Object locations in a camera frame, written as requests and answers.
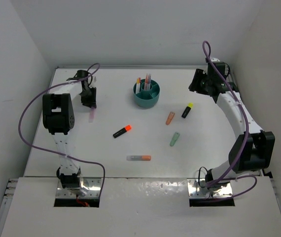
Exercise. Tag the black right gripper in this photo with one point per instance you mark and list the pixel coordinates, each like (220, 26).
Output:
(195, 85)

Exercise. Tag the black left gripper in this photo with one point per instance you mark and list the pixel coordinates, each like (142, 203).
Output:
(91, 101)

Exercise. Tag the purple correction tape dispenser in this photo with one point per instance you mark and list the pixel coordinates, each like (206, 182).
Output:
(92, 115)

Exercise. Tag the yellow-capped white marker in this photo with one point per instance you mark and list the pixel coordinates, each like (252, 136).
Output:
(138, 86)

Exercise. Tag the pink double-ended marker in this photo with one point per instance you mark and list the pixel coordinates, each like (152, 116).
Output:
(147, 80)

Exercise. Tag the clear orange lead case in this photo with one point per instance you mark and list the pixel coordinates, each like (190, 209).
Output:
(139, 158)

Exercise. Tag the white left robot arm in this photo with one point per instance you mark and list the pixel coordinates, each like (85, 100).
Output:
(59, 120)

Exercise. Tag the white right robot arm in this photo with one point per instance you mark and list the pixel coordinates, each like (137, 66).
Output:
(216, 76)

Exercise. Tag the black yellow-capped highlighter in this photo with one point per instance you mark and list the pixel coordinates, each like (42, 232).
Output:
(187, 110)

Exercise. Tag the orange correction tape dispenser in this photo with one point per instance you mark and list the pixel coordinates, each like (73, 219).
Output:
(170, 118)

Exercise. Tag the black orange-capped highlighter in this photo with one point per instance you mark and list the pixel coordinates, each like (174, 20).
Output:
(122, 131)

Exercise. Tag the teal round desk organizer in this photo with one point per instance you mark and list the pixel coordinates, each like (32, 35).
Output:
(147, 98)

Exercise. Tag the green correction tape dispenser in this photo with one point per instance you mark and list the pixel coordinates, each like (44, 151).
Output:
(174, 139)

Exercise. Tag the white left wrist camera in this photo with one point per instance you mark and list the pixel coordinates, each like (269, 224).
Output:
(93, 82)

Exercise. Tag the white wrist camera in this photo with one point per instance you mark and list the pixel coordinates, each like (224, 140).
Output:
(93, 82)
(214, 60)

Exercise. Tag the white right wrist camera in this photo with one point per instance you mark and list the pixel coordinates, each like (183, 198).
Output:
(214, 60)

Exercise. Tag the aluminium table edge rail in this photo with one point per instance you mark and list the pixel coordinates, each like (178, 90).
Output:
(243, 156)

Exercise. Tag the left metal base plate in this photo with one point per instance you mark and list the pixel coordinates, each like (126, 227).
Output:
(89, 188)

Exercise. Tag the metal base plate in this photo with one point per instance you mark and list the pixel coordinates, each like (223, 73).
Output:
(197, 189)
(89, 188)

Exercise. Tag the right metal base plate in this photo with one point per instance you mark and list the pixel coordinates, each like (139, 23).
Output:
(197, 189)

